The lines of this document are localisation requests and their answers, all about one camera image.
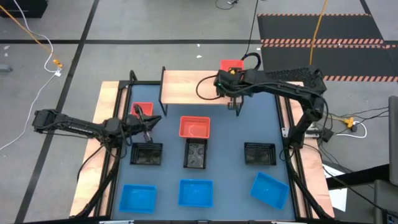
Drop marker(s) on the black plastic basket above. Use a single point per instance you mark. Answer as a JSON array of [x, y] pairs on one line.
[[195, 154], [146, 154], [260, 154]]

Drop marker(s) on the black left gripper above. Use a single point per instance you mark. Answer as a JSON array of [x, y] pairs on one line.
[[133, 124]]

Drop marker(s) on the white paper sheet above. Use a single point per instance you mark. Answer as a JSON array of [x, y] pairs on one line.
[[339, 199]]

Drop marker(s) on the wooden shelf black frame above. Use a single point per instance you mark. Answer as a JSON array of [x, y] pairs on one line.
[[186, 87]]

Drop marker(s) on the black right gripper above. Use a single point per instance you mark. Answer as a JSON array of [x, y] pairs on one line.
[[227, 84]]

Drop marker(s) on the yellow power plug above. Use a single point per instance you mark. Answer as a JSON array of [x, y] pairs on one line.
[[58, 63], [349, 122]]

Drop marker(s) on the black floor mat striped edge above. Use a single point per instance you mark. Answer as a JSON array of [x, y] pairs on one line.
[[286, 29], [286, 60]]

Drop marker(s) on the grey upright panel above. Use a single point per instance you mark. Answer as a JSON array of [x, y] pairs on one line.
[[394, 133]]

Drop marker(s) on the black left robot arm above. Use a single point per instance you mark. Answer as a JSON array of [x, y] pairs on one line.
[[77, 126]]

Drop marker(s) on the blue plastic basket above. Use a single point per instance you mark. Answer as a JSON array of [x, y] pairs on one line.
[[137, 199], [196, 193], [269, 190]]

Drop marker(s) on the black cabinet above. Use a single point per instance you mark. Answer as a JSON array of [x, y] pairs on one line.
[[25, 7]]

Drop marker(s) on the orange plastic basket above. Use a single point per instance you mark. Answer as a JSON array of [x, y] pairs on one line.
[[148, 107], [231, 64], [194, 127]]

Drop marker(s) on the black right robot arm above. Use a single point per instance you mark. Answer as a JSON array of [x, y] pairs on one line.
[[280, 82]]

